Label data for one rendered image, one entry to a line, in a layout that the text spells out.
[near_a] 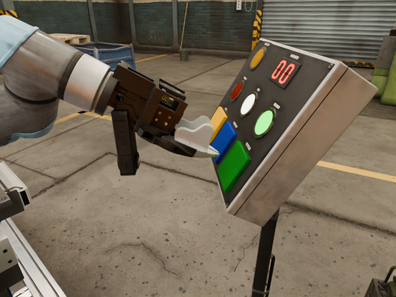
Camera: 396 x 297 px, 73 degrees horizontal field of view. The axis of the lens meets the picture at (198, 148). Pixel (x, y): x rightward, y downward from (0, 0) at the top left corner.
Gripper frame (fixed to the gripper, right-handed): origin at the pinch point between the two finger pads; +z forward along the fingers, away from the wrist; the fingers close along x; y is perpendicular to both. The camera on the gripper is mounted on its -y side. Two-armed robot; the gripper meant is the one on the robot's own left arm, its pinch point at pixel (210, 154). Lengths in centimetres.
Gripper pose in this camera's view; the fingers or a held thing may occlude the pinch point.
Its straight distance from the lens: 47.2
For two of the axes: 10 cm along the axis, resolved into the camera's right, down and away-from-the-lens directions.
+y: 5.0, -7.9, -3.5
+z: 8.6, 4.0, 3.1
